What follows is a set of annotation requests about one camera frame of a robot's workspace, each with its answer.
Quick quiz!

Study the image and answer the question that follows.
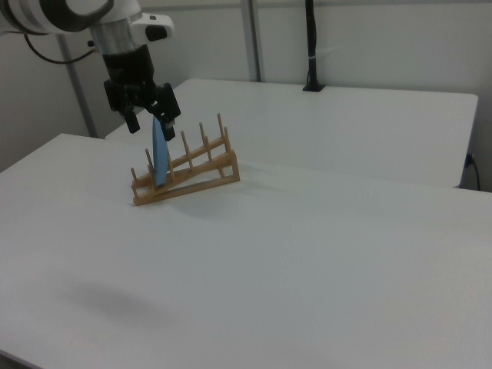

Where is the narrow aluminium wall post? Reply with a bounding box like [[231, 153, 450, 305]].
[[57, 33, 98, 138]]

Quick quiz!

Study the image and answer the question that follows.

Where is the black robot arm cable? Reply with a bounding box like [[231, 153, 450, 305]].
[[22, 33, 97, 65]]

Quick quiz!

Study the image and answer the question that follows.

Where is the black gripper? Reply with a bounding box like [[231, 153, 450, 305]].
[[101, 43, 182, 141]]

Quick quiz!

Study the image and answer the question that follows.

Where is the wide aluminium wall post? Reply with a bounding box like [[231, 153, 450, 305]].
[[241, 0, 267, 83]]

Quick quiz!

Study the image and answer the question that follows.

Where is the wooden plate rack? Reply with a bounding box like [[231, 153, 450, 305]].
[[129, 112, 241, 208]]

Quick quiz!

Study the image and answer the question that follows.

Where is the black cable with blue plug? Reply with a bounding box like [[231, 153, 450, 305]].
[[464, 151, 482, 191]]

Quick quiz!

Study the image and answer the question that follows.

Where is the black pole with base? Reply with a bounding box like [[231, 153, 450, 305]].
[[301, 0, 327, 93]]

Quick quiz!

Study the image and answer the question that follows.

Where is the blue plate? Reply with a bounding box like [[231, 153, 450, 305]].
[[150, 115, 171, 189]]

